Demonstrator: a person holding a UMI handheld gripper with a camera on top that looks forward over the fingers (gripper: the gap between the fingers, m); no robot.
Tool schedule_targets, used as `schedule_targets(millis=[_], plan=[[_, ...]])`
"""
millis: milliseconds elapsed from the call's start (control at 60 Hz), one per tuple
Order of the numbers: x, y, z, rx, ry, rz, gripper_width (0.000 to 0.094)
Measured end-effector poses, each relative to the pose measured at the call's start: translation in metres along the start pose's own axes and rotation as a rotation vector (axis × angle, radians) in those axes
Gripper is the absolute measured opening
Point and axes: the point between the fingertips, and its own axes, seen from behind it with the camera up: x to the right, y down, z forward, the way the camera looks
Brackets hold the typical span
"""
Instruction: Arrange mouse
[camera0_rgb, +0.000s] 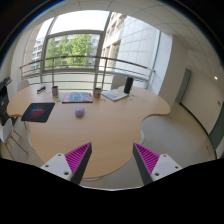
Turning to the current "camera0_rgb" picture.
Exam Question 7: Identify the metal window railing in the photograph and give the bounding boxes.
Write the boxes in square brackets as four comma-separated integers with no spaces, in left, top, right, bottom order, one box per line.
[20,55,154,85]

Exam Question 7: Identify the red patterned cup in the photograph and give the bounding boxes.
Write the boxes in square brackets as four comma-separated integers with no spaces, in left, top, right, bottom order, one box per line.
[93,87,102,98]

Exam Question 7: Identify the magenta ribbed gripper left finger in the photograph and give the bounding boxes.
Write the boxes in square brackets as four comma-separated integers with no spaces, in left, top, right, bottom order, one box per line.
[41,143,92,185]

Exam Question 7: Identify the dark patterned cup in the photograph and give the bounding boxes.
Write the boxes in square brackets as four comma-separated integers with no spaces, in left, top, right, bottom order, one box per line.
[52,86,59,98]

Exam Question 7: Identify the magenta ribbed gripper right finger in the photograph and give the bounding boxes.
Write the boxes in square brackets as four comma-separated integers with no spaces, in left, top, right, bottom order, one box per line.
[133,143,182,185]

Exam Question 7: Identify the white chair behind table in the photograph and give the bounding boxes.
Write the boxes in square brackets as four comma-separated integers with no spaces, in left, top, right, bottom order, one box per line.
[111,75,126,89]

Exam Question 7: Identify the purple computer mouse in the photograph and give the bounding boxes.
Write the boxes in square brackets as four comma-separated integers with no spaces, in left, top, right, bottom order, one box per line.
[75,107,85,117]

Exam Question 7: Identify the black mouse pad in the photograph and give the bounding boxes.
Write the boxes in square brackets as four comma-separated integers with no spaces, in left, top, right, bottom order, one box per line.
[21,103,55,123]

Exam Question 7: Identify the red and blue book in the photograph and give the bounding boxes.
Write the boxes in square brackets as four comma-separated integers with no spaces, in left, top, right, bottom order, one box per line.
[62,92,93,103]

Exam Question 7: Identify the white chair with wooden legs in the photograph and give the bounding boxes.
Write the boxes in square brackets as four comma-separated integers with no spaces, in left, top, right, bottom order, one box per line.
[0,119,27,153]

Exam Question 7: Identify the small dark blue object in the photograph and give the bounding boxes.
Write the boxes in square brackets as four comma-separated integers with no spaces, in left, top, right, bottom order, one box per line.
[37,86,46,94]

